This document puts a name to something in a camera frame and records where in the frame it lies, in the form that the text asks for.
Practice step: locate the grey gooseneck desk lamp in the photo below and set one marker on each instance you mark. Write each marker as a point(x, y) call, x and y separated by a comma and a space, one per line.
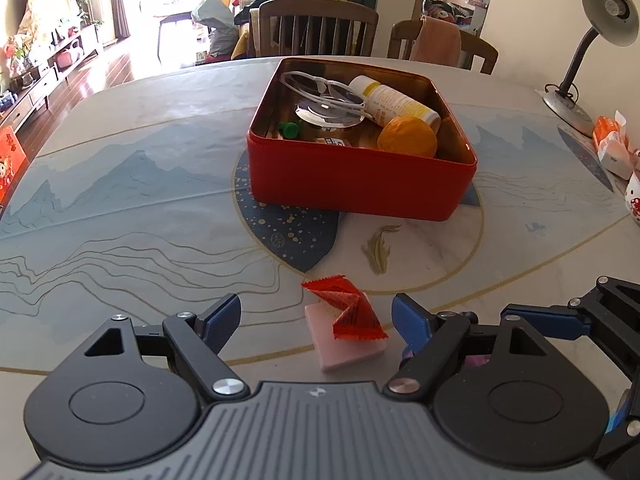
point(612, 10)

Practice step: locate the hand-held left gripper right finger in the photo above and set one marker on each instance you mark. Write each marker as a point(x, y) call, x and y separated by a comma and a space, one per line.
point(411, 321)

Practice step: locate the red gift box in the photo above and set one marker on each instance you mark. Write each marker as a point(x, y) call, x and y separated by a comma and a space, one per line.
point(10, 160)

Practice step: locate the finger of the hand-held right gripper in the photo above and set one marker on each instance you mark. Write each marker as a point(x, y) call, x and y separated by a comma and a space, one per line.
point(545, 322)
point(625, 425)

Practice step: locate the white sunglasses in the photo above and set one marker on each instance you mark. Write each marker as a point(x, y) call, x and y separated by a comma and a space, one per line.
point(336, 94)

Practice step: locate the red tin box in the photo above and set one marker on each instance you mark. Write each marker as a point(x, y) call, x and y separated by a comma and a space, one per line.
point(350, 180)

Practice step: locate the white yellow-label medicine bottle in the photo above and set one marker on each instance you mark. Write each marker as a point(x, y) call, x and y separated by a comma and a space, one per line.
point(395, 105)

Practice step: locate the white red-dotted mug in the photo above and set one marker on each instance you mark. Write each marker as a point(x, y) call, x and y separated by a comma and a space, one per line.
point(634, 197)

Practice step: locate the orange fruit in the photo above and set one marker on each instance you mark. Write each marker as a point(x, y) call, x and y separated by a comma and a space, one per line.
point(407, 135)

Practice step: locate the green bottle cap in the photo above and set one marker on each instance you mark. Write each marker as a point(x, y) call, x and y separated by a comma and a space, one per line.
point(290, 130)

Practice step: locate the orange white tissue packet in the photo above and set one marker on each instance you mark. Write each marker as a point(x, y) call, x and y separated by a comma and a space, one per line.
point(612, 150)

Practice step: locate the low wooden media console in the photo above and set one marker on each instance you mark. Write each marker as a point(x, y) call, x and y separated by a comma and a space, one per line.
point(30, 95)

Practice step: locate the pink towel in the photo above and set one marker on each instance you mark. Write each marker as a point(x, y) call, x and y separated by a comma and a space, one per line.
point(435, 42)

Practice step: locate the red snack packet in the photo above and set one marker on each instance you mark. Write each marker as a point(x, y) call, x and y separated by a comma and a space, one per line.
point(350, 310)

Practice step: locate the wooden slat-back chair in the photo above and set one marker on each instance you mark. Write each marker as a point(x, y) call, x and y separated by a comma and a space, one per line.
point(320, 10)

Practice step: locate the pink rectangular block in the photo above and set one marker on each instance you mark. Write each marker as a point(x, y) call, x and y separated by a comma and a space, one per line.
point(345, 356)

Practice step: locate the grey wrapped bouquet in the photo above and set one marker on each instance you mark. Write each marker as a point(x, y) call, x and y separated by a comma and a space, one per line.
point(212, 7)

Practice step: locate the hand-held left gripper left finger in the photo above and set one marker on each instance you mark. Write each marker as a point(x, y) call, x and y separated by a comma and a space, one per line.
point(222, 319)

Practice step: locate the pile of plush toys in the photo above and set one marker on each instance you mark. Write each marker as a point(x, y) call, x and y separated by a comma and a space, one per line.
point(440, 10)

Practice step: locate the dark coffee table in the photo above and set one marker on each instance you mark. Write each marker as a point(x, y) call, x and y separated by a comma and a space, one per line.
point(172, 12)

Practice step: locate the wooden chair with towel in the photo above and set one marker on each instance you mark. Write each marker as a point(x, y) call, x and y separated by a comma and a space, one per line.
point(480, 52)

